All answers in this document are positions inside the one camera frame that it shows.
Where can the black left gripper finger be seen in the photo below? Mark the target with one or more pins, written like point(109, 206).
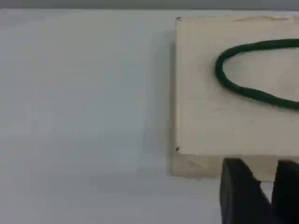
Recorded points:
point(287, 193)
point(238, 198)

